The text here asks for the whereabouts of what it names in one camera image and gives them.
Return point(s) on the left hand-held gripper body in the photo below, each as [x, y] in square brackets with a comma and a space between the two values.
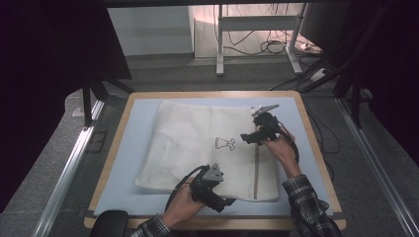
[213, 173]

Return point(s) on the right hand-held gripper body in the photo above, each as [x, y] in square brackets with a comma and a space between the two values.
[266, 125]

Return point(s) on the white mesh laundry bag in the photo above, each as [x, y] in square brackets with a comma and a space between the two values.
[184, 138]

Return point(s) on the person's right hand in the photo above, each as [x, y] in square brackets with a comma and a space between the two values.
[282, 149]

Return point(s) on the person's left hand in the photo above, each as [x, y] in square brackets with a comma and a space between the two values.
[183, 205]

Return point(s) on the wooden table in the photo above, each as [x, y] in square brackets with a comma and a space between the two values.
[214, 224]

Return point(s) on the white power strip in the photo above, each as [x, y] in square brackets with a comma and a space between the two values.
[318, 74]

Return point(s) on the light blue table mat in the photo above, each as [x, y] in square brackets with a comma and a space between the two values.
[138, 131]

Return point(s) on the black metal stand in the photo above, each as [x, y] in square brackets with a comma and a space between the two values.
[355, 105]
[87, 105]

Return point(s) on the black rounded object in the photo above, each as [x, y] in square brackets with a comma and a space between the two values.
[110, 223]

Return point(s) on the dark floor grate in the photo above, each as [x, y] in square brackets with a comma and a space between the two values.
[97, 142]

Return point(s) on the black curtain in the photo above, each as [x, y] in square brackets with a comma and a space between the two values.
[42, 82]
[398, 82]

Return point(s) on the white cabinet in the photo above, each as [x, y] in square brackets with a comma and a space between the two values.
[148, 29]

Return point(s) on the white desk frame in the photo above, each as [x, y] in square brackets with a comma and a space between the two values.
[257, 23]

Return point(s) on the long aluminium rail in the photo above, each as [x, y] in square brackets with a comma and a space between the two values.
[66, 174]
[372, 154]

